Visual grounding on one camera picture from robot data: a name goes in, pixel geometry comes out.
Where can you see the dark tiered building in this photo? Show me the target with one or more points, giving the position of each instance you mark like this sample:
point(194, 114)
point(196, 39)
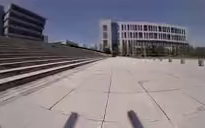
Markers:
point(21, 22)

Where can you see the row of trees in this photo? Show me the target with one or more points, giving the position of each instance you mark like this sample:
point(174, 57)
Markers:
point(176, 50)

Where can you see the low distant building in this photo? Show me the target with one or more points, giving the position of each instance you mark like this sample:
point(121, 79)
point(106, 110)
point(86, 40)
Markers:
point(65, 43)

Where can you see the row of concrete bollards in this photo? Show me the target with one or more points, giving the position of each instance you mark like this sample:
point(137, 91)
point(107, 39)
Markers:
point(182, 61)

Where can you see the pale concrete slab plaza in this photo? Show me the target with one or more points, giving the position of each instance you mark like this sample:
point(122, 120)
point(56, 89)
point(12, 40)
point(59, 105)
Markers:
point(130, 83)

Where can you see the wide concrete steps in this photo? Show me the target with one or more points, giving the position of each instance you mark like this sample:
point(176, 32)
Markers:
point(20, 63)

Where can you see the white curved building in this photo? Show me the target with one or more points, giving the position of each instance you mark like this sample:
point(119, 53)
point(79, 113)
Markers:
point(143, 35)

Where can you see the robot's own part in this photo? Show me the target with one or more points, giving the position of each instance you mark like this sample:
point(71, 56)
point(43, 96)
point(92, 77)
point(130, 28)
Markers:
point(135, 119)
point(71, 120)

